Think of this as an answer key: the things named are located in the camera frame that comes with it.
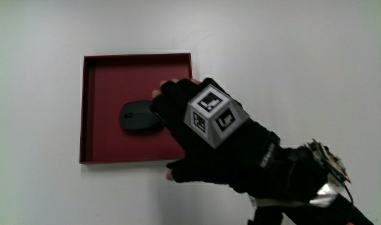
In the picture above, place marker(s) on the black computer mouse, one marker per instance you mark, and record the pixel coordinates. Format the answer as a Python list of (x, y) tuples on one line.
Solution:
[(134, 116)]

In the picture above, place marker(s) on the person's right hand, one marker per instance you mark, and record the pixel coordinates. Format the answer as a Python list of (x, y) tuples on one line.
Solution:
[(240, 150)]

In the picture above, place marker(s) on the red square plate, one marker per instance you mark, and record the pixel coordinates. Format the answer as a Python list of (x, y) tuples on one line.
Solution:
[(105, 90)]

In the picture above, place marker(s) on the person's right forearm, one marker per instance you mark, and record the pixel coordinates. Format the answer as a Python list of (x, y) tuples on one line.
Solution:
[(302, 178)]

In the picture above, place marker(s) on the green circuit board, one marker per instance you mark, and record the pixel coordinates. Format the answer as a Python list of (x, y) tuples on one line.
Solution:
[(329, 161)]

